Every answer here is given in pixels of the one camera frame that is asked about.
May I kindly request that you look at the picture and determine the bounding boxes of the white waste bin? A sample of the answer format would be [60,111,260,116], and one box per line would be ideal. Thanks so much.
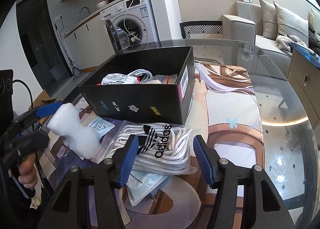
[49,68,65,81]

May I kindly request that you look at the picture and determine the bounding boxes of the grey fur cloth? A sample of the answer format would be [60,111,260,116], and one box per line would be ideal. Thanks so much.
[276,35,308,52]

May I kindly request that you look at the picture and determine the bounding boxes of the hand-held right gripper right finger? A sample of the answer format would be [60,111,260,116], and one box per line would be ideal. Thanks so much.
[193,134,289,229]

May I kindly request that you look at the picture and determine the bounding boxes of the flat mop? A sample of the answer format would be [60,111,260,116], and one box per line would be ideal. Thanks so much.
[54,25,85,81]

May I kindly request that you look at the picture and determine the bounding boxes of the white foam piece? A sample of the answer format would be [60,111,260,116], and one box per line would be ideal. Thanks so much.
[47,103,100,160]

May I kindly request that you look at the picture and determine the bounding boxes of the open cardboard box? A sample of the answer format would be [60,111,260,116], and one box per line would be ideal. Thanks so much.
[34,89,63,110]

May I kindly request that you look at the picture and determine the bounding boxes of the bagged white adidas laces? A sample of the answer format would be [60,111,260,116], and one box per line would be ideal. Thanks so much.
[96,123,200,176]

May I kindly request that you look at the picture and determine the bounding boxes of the beige sofa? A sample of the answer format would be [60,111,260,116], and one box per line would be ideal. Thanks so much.
[221,2,320,57]

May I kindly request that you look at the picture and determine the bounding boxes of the black chair patterned back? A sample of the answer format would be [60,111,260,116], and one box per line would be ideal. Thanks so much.
[179,21,223,39]

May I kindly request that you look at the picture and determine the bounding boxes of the beige side cabinet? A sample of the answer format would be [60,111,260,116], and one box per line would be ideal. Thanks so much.
[286,44,320,122]

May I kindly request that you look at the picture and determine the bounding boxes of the blue tray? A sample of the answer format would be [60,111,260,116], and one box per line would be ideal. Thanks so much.
[290,42,320,61]

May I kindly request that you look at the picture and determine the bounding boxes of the white kitchen counter cabinets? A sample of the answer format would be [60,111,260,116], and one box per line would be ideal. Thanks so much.
[64,9,110,72]

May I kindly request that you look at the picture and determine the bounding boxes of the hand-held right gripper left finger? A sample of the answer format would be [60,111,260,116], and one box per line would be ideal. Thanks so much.
[37,134,139,229]

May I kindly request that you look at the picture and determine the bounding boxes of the white printed leaflet bag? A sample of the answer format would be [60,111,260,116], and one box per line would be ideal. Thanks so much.
[89,116,115,142]

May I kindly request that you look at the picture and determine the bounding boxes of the zip bag of white rope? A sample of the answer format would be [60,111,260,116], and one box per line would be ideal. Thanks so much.
[145,74,178,85]

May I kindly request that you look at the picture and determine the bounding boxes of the beige cushion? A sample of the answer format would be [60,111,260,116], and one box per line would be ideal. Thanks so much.
[258,0,278,40]

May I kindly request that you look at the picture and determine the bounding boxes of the black jacket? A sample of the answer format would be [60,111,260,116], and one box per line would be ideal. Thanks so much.
[308,15,320,56]

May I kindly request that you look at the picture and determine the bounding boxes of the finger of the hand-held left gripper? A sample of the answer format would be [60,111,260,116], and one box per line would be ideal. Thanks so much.
[2,130,50,169]
[11,102,63,129]

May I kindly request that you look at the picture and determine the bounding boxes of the white cable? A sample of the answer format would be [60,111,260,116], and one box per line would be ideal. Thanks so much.
[127,69,153,84]

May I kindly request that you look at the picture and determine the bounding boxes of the pale green cushion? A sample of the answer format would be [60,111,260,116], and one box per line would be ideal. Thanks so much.
[308,8,320,32]

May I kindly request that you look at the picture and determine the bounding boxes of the black cardboard box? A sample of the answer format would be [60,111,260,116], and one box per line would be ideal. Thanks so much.
[77,46,195,125]

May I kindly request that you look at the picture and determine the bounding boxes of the silver printed sachet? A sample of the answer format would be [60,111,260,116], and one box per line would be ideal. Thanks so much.
[126,170,173,207]

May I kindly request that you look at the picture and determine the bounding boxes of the kitchen faucet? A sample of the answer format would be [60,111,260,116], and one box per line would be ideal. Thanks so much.
[80,7,91,21]

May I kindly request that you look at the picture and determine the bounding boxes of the grey cushion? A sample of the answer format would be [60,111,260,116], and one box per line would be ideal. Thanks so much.
[272,1,309,42]

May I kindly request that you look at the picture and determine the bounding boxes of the white washing machine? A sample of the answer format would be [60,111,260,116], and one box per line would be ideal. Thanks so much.
[100,0,159,52]

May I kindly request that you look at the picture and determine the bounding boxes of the white packet with red label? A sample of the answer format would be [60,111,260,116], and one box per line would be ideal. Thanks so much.
[96,74,140,86]

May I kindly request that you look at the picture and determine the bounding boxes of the person's left hand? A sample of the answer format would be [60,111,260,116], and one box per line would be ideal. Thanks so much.
[9,155,38,191]

